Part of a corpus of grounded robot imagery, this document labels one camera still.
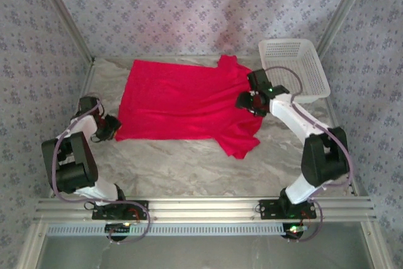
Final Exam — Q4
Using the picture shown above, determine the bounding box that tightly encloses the aluminium mounting rail beam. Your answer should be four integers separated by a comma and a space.
33, 197, 378, 222

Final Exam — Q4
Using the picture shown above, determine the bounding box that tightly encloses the red t-shirt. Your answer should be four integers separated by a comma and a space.
113, 54, 263, 160

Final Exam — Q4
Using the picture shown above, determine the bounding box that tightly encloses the black controller board green light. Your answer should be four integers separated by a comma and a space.
105, 221, 132, 242
282, 222, 309, 242

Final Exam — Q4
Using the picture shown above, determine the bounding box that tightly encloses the white perforated plastic basket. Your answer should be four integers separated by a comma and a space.
258, 38, 331, 105

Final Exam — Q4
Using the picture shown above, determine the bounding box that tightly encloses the grey slotted cable duct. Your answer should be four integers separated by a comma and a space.
46, 222, 305, 238

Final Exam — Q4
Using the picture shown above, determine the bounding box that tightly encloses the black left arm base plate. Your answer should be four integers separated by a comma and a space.
91, 198, 150, 221

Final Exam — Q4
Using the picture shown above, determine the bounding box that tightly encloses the aluminium frame post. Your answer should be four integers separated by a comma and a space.
31, 0, 96, 64
314, 0, 380, 57

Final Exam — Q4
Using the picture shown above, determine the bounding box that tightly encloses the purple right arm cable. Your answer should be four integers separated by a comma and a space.
263, 66, 354, 244

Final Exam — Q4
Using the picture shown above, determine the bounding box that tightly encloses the aluminium frame leg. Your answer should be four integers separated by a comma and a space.
15, 220, 48, 269
360, 220, 387, 269

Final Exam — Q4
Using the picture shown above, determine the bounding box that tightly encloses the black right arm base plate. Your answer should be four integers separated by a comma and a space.
258, 198, 317, 220

